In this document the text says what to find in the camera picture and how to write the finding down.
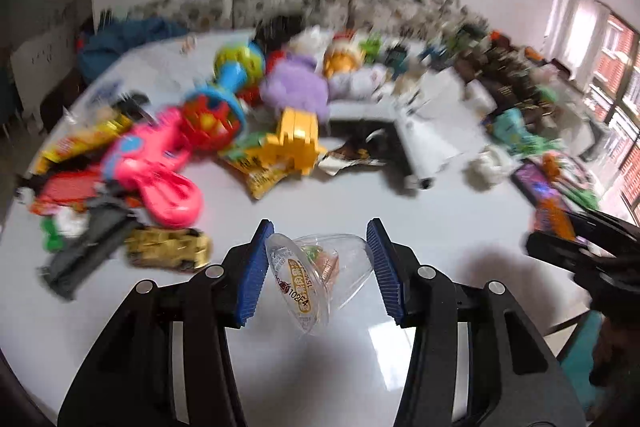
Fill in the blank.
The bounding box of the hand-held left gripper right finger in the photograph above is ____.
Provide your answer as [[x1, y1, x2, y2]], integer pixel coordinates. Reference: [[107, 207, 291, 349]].
[[366, 218, 586, 427]]

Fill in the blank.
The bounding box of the teal chair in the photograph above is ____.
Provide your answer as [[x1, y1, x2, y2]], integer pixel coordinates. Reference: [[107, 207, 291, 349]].
[[545, 307, 606, 408]]

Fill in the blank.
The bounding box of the window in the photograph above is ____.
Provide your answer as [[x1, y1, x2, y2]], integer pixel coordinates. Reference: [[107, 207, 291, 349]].
[[580, 14, 640, 228]]

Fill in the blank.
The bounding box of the white plastic bag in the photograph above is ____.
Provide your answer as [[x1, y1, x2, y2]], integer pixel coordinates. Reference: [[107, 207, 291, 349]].
[[290, 27, 331, 58]]

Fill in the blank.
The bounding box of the crumpled white paper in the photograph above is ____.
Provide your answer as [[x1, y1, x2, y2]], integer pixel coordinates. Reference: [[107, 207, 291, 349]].
[[55, 209, 91, 238]]

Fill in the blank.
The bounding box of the white plush toy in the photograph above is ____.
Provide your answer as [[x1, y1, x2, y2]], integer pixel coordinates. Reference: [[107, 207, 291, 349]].
[[330, 67, 396, 100]]

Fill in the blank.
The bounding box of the colourful toy rattle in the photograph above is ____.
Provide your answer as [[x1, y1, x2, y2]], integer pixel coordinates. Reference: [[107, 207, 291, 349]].
[[182, 42, 266, 152]]

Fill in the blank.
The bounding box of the teal toy gun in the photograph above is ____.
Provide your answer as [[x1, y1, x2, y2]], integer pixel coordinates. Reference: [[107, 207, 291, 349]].
[[492, 107, 561, 158]]

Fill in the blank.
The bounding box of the purple plush toy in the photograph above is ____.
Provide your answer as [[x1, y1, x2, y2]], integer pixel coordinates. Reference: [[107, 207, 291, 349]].
[[260, 57, 331, 122]]

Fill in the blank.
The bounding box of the white cardboard box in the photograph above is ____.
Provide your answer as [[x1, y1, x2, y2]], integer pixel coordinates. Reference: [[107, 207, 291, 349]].
[[330, 72, 481, 188]]

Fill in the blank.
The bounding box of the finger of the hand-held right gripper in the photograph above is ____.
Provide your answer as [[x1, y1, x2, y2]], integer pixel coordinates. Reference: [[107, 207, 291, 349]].
[[570, 212, 640, 240], [526, 232, 640, 278]]

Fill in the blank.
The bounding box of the yellow plastic toy block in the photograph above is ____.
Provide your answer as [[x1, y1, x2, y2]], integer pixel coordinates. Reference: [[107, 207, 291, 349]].
[[260, 107, 328, 178]]

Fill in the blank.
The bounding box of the orange packet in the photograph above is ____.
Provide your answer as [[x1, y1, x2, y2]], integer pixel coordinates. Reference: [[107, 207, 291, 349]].
[[530, 199, 576, 240]]

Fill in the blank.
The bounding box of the floral sofa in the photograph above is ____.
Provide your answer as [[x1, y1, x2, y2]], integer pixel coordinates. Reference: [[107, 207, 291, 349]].
[[125, 0, 501, 42]]

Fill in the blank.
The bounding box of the orange plush toy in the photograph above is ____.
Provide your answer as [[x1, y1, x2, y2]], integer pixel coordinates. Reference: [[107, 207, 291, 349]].
[[322, 34, 371, 78]]

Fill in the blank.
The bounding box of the crumpled white tissue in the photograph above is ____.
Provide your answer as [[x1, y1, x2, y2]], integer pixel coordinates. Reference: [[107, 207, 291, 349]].
[[470, 147, 518, 190]]

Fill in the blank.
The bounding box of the tray of brown chocolates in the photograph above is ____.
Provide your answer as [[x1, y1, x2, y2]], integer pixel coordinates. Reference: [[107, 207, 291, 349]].
[[450, 27, 556, 118]]

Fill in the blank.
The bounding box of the yellow red snack packet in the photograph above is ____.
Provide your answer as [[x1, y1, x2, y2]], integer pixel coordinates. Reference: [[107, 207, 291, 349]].
[[40, 117, 133, 168]]

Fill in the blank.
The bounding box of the pink plastic toy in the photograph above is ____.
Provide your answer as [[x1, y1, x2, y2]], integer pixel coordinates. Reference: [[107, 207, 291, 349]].
[[100, 107, 206, 228]]

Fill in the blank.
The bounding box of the brown torn wrapper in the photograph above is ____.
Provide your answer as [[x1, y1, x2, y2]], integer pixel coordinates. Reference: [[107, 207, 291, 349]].
[[320, 132, 396, 178]]

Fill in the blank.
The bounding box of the gold toy car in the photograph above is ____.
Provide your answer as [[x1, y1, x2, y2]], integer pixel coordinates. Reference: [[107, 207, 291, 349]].
[[124, 227, 213, 273]]

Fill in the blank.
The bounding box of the blue cloth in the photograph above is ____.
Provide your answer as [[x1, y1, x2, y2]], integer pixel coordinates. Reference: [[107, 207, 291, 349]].
[[77, 17, 191, 82]]

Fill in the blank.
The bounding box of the white curtain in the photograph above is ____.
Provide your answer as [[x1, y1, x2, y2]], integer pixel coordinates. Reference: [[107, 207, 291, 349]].
[[547, 0, 611, 92]]

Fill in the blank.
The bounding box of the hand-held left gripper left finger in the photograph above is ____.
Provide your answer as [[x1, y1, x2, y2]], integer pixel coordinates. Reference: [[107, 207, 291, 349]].
[[57, 219, 276, 427]]

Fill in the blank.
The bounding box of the clear plastic cup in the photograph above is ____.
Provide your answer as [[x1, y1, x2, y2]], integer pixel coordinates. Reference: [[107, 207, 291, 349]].
[[266, 233, 373, 337]]

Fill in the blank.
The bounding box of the green toy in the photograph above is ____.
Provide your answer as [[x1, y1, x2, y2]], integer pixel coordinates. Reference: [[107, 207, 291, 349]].
[[360, 34, 386, 62]]

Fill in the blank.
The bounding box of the dark grey plastic toy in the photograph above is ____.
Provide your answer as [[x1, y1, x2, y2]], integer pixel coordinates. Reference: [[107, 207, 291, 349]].
[[37, 197, 141, 303]]

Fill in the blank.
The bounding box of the purple black packet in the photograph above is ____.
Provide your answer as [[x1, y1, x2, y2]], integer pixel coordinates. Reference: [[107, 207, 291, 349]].
[[512, 159, 566, 208]]

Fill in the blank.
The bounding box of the small green packet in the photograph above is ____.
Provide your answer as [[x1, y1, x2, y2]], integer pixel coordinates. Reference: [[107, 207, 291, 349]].
[[40, 217, 66, 253]]

